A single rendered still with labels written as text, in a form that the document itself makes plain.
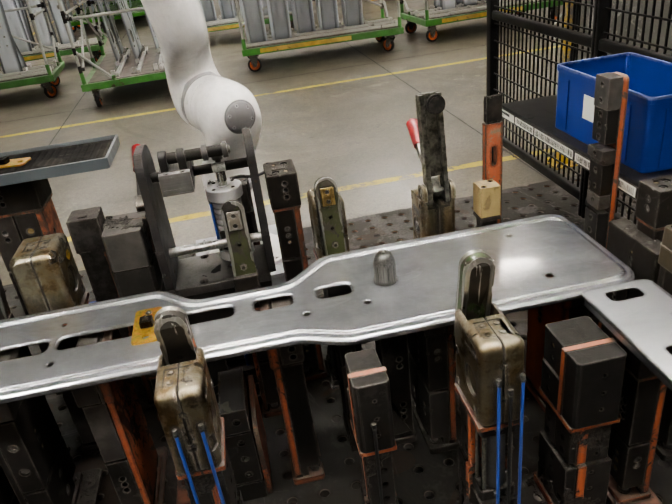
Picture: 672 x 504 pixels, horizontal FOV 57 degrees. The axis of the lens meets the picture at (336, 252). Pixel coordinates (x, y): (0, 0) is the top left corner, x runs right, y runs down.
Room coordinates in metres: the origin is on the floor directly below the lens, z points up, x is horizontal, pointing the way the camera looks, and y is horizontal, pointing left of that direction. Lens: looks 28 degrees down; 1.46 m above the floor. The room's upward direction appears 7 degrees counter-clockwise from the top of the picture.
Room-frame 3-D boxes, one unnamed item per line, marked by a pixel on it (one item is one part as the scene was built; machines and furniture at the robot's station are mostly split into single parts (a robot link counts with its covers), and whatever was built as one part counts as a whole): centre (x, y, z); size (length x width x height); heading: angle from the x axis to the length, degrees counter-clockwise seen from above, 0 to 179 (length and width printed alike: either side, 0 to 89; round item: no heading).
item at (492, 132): (0.95, -0.27, 0.95); 0.03 x 0.01 x 0.50; 97
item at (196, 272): (0.94, 0.20, 0.94); 0.18 x 0.13 x 0.49; 97
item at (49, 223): (1.03, 0.54, 0.92); 0.10 x 0.08 x 0.45; 97
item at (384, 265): (0.77, -0.07, 1.02); 0.03 x 0.03 x 0.07
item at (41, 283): (0.86, 0.45, 0.89); 0.13 x 0.11 x 0.38; 7
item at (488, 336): (0.57, -0.16, 0.87); 0.12 x 0.09 x 0.35; 7
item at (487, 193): (0.92, -0.25, 0.88); 0.04 x 0.04 x 0.36; 7
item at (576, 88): (1.11, -0.59, 1.09); 0.30 x 0.17 x 0.13; 8
